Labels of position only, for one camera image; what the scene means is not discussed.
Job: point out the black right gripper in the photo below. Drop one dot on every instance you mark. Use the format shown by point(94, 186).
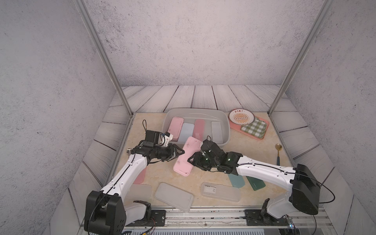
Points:
point(196, 159)

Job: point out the aluminium frame post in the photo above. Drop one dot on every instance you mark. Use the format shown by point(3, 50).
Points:
point(84, 13)
point(314, 30)

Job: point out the aluminium front rail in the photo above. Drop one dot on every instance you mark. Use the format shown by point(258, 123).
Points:
point(230, 221)

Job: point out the clear case with label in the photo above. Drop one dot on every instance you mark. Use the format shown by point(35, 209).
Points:
point(220, 192)

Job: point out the pale pink pencil case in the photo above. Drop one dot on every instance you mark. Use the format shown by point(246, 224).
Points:
point(191, 146)

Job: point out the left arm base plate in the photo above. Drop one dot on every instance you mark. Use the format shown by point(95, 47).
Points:
point(152, 217)

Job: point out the grey plastic storage box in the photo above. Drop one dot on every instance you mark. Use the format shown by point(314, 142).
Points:
point(190, 115)

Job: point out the grey flat pencil case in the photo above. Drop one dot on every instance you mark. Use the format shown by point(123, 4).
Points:
point(174, 197)

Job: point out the pink serving tray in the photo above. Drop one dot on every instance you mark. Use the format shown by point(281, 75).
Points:
point(237, 128)

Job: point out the teal pencil case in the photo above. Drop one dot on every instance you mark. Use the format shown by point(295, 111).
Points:
point(237, 181)

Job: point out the gold spoon dark handle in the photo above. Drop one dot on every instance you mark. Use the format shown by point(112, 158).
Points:
point(278, 148)

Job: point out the green checkered cloth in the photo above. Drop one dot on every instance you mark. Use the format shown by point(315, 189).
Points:
point(256, 129)

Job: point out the orange patterned plate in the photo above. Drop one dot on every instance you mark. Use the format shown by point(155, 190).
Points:
point(241, 117)

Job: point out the light blue pencil case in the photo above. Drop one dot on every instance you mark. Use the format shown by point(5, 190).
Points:
point(186, 132)

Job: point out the aluminium frame post right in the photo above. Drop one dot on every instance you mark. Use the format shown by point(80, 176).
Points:
point(314, 30)

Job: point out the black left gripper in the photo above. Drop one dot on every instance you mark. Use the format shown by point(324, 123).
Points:
point(172, 152)

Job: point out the dark pink flat case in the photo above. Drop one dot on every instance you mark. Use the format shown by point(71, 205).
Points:
point(141, 177)

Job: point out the translucent pink pencil case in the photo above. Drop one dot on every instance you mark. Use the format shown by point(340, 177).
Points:
point(199, 128)

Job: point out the aluminium frame post left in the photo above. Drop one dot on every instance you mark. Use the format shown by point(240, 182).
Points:
point(84, 13)

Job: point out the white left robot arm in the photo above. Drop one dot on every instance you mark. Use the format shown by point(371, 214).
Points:
point(105, 212)

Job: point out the clear case far left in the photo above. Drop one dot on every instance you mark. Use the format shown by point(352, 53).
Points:
point(138, 192)

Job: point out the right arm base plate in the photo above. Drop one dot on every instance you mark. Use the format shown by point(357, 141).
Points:
point(258, 218)

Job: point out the dark green pencil case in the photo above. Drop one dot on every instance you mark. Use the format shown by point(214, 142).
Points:
point(255, 183)

